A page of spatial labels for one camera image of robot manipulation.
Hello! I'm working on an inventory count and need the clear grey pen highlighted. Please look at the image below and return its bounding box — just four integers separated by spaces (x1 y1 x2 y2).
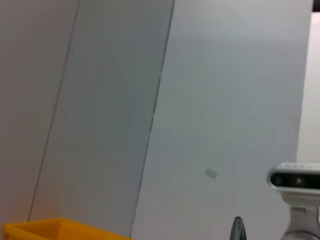
229 216 248 240

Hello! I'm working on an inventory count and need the yellow plastic bin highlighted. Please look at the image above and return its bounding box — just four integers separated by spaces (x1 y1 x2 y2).
2 217 136 240

